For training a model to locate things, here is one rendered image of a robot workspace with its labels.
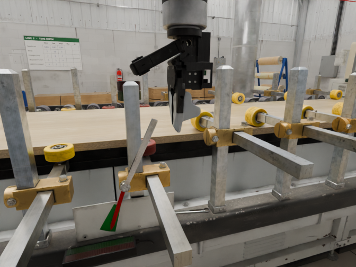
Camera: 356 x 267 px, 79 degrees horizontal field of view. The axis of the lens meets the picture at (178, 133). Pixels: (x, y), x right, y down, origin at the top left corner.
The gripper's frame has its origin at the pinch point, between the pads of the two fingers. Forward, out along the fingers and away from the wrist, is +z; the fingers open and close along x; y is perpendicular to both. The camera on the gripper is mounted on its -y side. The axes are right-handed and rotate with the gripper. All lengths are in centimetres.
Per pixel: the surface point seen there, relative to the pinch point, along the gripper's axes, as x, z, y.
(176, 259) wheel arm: -20.6, 15.7, -5.2
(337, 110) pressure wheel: 33, 6, 91
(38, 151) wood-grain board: 27.0, 12.0, -36.9
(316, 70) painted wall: 713, -21, 803
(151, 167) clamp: 8.9, 13.4, -4.3
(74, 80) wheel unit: 115, -7, -38
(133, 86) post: 6.4, -8.6, -8.2
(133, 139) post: 6.4, 4.3, -8.9
